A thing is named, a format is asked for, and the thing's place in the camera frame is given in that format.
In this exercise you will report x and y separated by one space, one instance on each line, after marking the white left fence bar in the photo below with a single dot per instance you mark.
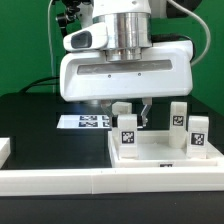
4 150

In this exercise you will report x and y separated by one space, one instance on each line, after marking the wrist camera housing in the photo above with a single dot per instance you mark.
89 38

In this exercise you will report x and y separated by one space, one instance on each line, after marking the white right fence bar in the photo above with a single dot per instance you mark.
215 155

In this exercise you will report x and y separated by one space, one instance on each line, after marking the white marker base plate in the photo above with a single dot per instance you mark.
83 122

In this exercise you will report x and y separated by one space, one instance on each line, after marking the white front fence bar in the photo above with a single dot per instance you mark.
111 180

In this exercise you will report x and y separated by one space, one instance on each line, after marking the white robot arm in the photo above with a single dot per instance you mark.
115 58

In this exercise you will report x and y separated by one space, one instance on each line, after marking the white square table top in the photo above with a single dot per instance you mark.
154 151

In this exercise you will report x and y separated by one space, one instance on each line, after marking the white fence bar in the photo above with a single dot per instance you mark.
111 180
215 155
4 150

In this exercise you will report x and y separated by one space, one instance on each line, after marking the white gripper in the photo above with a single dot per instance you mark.
164 70

